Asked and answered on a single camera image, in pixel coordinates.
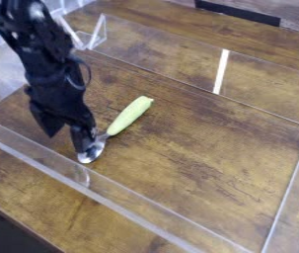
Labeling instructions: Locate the green handled metal spoon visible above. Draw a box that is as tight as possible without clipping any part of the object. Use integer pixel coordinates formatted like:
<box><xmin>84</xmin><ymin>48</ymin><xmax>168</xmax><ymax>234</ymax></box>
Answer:
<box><xmin>77</xmin><ymin>96</ymin><xmax>153</xmax><ymax>164</ymax></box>

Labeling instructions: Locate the black bar on table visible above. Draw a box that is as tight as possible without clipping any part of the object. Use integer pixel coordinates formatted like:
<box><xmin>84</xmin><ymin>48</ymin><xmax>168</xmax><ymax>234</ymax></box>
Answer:
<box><xmin>193</xmin><ymin>0</ymin><xmax>280</xmax><ymax>27</ymax></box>

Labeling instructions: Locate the clear acrylic tray enclosure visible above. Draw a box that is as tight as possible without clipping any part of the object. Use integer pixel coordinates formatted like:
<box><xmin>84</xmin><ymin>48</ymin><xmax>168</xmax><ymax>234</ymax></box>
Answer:
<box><xmin>0</xmin><ymin>13</ymin><xmax>299</xmax><ymax>253</ymax></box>

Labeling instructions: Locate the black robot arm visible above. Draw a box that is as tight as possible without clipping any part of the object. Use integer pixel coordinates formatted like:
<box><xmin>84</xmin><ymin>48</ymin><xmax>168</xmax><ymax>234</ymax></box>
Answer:
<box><xmin>0</xmin><ymin>0</ymin><xmax>96</xmax><ymax>154</ymax></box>

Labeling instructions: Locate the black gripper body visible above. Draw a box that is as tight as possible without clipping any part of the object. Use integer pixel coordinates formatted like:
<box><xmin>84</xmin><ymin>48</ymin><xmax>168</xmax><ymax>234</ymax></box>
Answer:
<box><xmin>25</xmin><ymin>63</ymin><xmax>96</xmax><ymax>129</ymax></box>

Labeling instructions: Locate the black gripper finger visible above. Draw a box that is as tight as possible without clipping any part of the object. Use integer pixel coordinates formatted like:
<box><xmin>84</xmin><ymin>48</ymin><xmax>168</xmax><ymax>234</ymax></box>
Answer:
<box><xmin>29</xmin><ymin>101</ymin><xmax>64</xmax><ymax>137</ymax></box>
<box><xmin>69</xmin><ymin>126</ymin><xmax>96</xmax><ymax>153</ymax></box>

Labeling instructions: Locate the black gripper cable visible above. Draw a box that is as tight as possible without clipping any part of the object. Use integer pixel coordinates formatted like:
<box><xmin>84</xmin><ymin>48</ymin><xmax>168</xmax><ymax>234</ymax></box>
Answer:
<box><xmin>62</xmin><ymin>55</ymin><xmax>93</xmax><ymax>91</ymax></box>

